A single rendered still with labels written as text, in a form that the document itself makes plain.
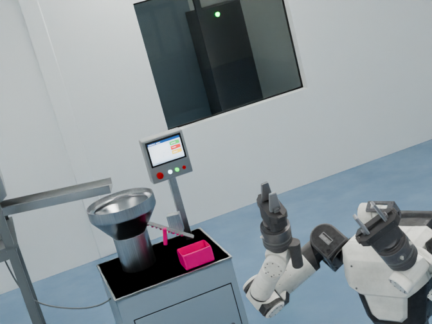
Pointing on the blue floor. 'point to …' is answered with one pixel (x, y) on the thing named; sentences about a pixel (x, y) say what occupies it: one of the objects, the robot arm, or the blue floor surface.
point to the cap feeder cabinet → (175, 288)
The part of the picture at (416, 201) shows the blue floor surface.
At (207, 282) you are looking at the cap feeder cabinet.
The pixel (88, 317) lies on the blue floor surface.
